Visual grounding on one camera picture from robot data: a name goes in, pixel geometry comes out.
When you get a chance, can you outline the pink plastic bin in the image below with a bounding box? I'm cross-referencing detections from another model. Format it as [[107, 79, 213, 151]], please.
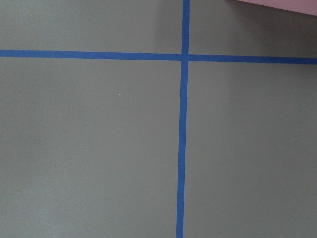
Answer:
[[240, 0, 317, 16]]

